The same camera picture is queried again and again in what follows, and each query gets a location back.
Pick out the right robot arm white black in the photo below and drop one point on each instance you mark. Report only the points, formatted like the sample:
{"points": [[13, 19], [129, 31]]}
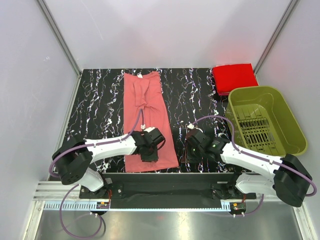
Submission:
{"points": [[282, 176]]}

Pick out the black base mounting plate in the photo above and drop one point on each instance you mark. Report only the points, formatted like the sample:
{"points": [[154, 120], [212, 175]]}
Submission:
{"points": [[217, 186]]}

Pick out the pink t shirt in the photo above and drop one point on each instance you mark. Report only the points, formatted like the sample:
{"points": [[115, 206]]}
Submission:
{"points": [[146, 93]]}

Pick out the white slotted cable duct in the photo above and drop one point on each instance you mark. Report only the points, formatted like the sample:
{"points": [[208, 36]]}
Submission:
{"points": [[102, 206]]}

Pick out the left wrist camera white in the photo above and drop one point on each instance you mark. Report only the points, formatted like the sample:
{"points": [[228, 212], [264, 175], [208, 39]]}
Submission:
{"points": [[147, 129]]}

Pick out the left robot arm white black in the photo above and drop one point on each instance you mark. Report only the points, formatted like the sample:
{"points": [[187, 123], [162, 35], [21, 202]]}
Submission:
{"points": [[73, 159]]}

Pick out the folded red t shirt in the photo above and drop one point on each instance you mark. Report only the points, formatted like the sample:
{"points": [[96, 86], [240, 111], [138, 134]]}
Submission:
{"points": [[232, 76]]}

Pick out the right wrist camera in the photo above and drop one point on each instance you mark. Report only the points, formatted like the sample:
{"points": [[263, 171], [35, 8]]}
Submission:
{"points": [[196, 137]]}

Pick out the aluminium frame post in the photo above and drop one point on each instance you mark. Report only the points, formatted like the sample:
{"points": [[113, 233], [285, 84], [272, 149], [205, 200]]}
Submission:
{"points": [[58, 35], [288, 12]]}

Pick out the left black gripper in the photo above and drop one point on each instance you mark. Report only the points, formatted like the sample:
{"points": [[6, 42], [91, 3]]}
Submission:
{"points": [[153, 157]]}

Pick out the black marble pattern mat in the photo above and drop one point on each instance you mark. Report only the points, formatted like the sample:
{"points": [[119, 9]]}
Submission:
{"points": [[190, 95]]}

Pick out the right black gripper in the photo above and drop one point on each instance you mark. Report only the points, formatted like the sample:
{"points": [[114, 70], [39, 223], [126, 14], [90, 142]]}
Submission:
{"points": [[190, 159]]}

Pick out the olive green plastic basket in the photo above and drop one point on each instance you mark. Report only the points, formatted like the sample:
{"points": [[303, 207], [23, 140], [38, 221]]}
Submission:
{"points": [[263, 122]]}

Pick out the right aluminium frame post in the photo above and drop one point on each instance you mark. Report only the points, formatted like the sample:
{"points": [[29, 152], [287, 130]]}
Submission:
{"points": [[288, 12]]}

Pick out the left aluminium frame post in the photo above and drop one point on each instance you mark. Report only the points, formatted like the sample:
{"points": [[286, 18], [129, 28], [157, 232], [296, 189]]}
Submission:
{"points": [[58, 35]]}

